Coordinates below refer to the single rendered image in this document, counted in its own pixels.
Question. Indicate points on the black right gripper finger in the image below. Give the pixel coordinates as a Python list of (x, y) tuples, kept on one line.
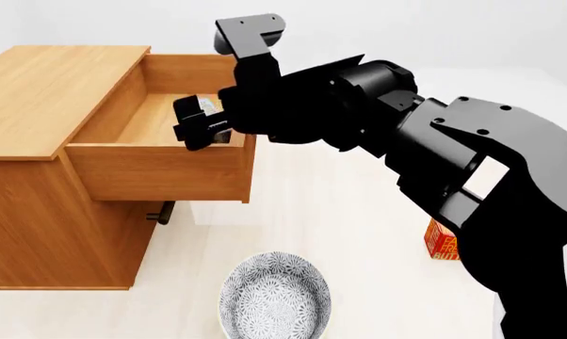
[(188, 108), (194, 136)]

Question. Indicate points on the chocolate pudding box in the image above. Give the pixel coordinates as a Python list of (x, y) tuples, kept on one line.
[(211, 105)]

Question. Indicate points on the wooden cabinet drawer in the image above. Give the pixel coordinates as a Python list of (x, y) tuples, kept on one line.
[(161, 173)]

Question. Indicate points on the wooden cabinet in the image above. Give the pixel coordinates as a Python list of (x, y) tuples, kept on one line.
[(34, 106)]

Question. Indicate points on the grey patterned bowl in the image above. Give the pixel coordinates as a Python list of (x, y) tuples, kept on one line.
[(274, 300)]

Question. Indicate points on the red butter box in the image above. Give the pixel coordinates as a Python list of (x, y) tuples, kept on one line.
[(438, 243)]

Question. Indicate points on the black gripper camera bracket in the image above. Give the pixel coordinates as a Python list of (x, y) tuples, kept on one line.
[(248, 33)]

